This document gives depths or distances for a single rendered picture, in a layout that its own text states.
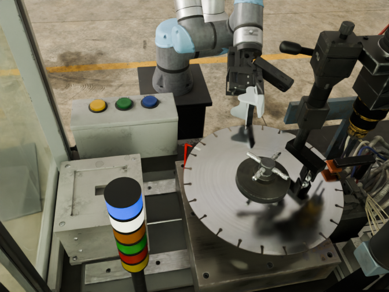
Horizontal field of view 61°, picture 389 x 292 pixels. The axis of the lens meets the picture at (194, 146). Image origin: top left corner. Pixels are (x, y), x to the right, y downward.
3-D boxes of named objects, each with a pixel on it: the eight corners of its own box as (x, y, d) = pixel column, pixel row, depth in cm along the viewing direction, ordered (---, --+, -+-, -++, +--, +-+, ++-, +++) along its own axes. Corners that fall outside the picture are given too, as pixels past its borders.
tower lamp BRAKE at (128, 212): (107, 223, 40) (103, 210, 38) (106, 193, 43) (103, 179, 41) (144, 218, 41) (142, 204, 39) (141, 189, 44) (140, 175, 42)
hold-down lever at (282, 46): (288, 74, 53) (293, 58, 51) (275, 53, 57) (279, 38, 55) (334, 71, 54) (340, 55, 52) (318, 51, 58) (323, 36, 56)
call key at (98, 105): (91, 115, 89) (89, 109, 87) (91, 105, 91) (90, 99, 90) (106, 113, 89) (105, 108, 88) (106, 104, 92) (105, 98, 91)
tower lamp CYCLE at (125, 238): (113, 247, 45) (110, 236, 43) (113, 218, 48) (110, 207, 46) (147, 242, 46) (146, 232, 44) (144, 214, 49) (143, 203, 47)
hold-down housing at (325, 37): (295, 132, 61) (335, 31, 46) (289, 116, 64) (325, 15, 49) (324, 132, 62) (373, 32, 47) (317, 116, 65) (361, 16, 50)
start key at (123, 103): (117, 112, 90) (116, 107, 88) (117, 103, 92) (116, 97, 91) (132, 111, 90) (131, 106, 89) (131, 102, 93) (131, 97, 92)
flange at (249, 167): (231, 160, 72) (232, 152, 70) (280, 157, 73) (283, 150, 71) (242, 203, 65) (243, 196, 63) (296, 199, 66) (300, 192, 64)
